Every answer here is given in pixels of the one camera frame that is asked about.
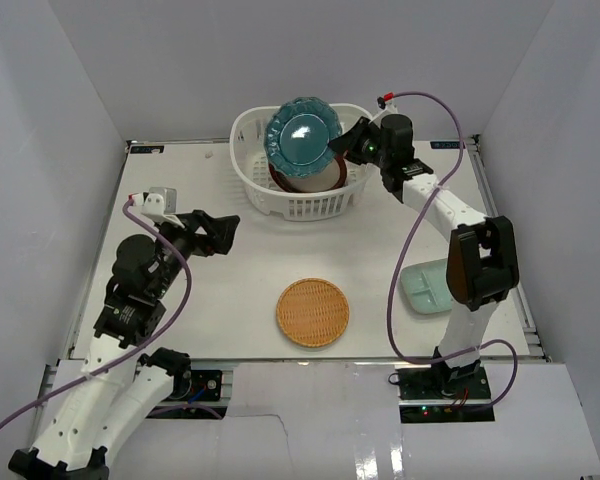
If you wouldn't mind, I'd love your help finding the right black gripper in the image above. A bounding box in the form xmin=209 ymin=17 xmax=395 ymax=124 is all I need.
xmin=328 ymin=117 xmax=390 ymax=170

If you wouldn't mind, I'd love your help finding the brown rimmed beige round plate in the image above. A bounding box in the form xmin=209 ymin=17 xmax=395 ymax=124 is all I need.
xmin=268 ymin=156 xmax=348 ymax=193

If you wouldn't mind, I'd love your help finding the teal scalloped round plate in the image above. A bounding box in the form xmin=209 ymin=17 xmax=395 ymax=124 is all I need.
xmin=263 ymin=97 xmax=342 ymax=178

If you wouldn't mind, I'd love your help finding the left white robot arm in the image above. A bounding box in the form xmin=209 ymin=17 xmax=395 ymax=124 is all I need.
xmin=8 ymin=210 xmax=240 ymax=479

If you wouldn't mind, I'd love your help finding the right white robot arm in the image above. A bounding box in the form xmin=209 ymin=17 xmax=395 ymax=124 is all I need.
xmin=328 ymin=114 xmax=519 ymax=399

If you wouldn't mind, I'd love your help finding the right blue table label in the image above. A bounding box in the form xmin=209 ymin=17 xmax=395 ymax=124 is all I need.
xmin=430 ymin=140 xmax=465 ymax=150

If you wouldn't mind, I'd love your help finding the blue table label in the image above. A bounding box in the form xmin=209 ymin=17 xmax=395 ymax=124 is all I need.
xmin=129 ymin=145 xmax=164 ymax=155
xmin=430 ymin=140 xmax=465 ymax=150

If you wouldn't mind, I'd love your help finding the white plastic dish basket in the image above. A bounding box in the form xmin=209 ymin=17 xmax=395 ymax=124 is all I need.
xmin=229 ymin=105 xmax=372 ymax=222

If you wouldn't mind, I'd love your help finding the left blue table label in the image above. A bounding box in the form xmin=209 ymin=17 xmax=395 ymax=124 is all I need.
xmin=129 ymin=145 xmax=164 ymax=155

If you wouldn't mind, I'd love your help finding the woven bamboo round tray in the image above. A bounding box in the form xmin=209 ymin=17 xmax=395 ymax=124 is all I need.
xmin=275 ymin=278 xmax=350 ymax=349

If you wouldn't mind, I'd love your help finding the light green divided square plate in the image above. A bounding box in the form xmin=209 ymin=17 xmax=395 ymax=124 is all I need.
xmin=400 ymin=259 xmax=452 ymax=315

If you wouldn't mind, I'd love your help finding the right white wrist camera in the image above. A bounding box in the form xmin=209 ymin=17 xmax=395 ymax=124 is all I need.
xmin=376 ymin=92 xmax=398 ymax=118

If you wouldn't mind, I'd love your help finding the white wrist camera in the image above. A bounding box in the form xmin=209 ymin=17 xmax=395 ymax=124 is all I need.
xmin=376 ymin=92 xmax=398 ymax=118
xmin=128 ymin=187 xmax=183 ymax=227

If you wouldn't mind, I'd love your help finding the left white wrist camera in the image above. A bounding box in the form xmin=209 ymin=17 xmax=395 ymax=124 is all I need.
xmin=128 ymin=187 xmax=183 ymax=227

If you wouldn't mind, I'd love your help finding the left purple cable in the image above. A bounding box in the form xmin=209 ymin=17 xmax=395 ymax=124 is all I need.
xmin=0 ymin=198 xmax=226 ymax=454

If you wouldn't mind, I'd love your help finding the purple cable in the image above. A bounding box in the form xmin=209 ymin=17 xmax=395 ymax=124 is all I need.
xmin=379 ymin=90 xmax=519 ymax=409
xmin=0 ymin=198 xmax=226 ymax=454

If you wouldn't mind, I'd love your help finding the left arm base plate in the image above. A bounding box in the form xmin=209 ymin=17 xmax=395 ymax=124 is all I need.
xmin=167 ymin=370 xmax=223 ymax=403

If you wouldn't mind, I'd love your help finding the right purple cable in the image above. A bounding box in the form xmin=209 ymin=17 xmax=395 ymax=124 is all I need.
xmin=379 ymin=90 xmax=519 ymax=409

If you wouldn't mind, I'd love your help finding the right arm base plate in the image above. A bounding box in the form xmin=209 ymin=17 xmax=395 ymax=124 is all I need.
xmin=388 ymin=368 xmax=491 ymax=402

